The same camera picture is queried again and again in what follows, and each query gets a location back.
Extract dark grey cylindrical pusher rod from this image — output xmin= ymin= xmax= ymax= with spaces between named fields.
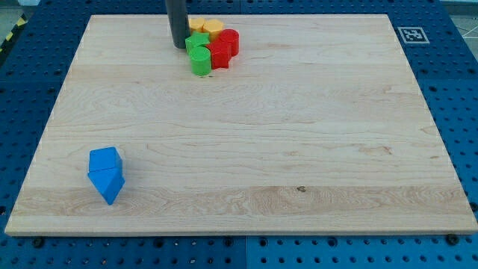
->
xmin=165 ymin=0 xmax=190 ymax=49

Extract green star block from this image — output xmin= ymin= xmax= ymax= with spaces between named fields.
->
xmin=185 ymin=31 xmax=210 ymax=53

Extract yellow hexagon block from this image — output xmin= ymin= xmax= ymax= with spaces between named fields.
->
xmin=202 ymin=19 xmax=224 ymax=42

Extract green cylinder block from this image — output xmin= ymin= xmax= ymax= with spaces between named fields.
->
xmin=189 ymin=46 xmax=211 ymax=76

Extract red cylinder block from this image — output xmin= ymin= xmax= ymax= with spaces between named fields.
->
xmin=219 ymin=28 xmax=240 ymax=56

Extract red angular block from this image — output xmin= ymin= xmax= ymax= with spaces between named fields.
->
xmin=206 ymin=39 xmax=232 ymax=69

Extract black and yellow hazard tape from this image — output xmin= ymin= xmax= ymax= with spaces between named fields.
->
xmin=1 ymin=14 xmax=28 ymax=54

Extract blue cube block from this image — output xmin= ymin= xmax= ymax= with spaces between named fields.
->
xmin=88 ymin=147 xmax=122 ymax=172

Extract light wooden board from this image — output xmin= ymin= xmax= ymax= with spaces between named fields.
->
xmin=5 ymin=14 xmax=477 ymax=236

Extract blue triangular prism block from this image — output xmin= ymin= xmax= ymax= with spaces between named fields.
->
xmin=87 ymin=168 xmax=125 ymax=205

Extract white fiducial marker tag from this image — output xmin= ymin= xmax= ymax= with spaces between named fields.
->
xmin=397 ymin=27 xmax=429 ymax=44

